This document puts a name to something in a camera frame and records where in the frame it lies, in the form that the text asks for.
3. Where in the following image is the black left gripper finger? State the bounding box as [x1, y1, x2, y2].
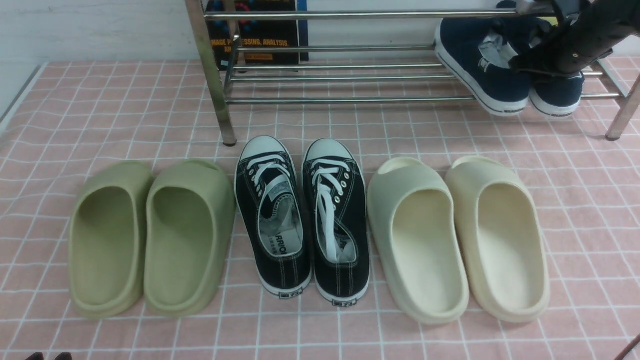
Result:
[26, 352, 44, 360]
[55, 352, 73, 360]

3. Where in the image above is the black canvas sneaker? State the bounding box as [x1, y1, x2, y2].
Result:
[234, 136, 313, 299]
[301, 137, 370, 308]

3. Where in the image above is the cream right slide slipper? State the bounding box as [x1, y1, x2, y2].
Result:
[445, 156, 550, 323]

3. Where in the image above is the dark image processing book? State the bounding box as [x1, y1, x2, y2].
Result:
[207, 0, 309, 71]

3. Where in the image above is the cream slide slipper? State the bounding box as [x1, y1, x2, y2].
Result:
[366, 157, 470, 325]
[445, 156, 550, 323]

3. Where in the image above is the black left canvas sneaker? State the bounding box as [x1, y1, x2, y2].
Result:
[234, 136, 313, 299]

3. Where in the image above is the green left slide slipper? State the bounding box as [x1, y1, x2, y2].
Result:
[67, 161, 154, 319]

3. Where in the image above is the cream left slide slipper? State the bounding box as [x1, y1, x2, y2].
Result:
[366, 157, 470, 325]

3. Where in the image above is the pink checked tablecloth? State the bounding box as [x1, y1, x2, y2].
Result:
[0, 60, 639, 360]

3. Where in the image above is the green slide slipper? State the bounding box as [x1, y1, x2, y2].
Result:
[67, 161, 154, 319]
[144, 158, 236, 318]

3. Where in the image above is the navy slip-on sneaker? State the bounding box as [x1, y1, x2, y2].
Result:
[434, 17, 531, 117]
[514, 16, 585, 118]

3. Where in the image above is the black right canvas sneaker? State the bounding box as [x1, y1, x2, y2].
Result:
[301, 137, 370, 308]

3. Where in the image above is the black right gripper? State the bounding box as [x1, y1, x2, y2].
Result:
[509, 0, 640, 78]

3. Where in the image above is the green right slide slipper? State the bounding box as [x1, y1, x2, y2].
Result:
[144, 158, 236, 318]

